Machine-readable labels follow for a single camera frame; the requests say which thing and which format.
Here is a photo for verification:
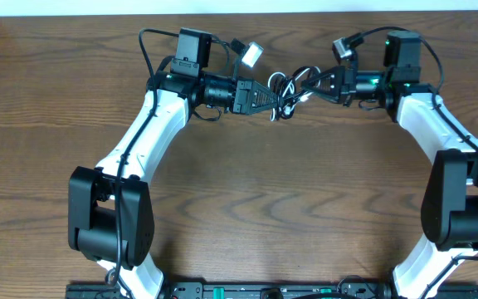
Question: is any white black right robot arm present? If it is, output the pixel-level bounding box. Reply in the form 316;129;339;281
301;66;478;298

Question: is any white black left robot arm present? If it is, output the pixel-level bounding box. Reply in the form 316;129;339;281
68;71;282;298

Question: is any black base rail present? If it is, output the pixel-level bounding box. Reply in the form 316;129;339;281
64;278;478;299

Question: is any black usb cable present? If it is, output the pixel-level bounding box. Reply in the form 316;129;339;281
270;65;323;121

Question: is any white usb cable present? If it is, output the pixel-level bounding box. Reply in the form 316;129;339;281
266;66;323;123

